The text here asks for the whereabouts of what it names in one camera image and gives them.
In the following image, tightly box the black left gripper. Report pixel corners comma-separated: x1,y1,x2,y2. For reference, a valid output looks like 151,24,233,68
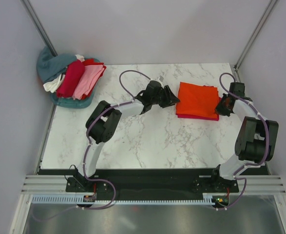
152,86,180,109

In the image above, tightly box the orange t shirt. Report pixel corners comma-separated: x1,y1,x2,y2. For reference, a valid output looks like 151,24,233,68
175,81,220,120

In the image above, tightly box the magenta t shirt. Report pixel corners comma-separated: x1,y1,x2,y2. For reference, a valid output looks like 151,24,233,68
176,85,223,122

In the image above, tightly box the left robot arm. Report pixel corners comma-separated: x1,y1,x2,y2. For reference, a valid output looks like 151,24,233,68
76,80,180,192

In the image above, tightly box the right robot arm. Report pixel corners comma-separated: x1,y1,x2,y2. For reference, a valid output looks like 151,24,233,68
210,82,279,192

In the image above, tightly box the pink t shirt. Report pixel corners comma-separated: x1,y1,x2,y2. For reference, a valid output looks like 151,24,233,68
73,65,106,100

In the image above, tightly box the crimson t shirt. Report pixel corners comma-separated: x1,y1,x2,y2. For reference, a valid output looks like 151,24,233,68
57,60,85,98

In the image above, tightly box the teal laundry basket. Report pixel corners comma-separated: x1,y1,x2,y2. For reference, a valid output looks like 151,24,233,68
50,58,100,109

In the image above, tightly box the grey-teal t shirt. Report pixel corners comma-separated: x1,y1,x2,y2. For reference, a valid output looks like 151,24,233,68
36,46,77,84

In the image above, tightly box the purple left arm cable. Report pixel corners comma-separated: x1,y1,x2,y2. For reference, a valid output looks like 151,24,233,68
30,70,153,222

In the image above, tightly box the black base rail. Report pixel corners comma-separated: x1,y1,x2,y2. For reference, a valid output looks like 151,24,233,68
38,168,239,200

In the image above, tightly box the right aluminium frame post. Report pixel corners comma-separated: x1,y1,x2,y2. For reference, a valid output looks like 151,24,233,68
230,0,279,72

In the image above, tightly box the aluminium frame post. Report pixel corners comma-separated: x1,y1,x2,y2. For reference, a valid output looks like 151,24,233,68
20,0,57,56
230,0,279,72

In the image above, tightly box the white slotted cable duct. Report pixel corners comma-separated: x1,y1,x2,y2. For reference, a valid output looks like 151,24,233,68
31,194,215,205

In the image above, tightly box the left aluminium frame post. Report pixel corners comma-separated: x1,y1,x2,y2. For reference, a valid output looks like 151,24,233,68
20,0,57,56

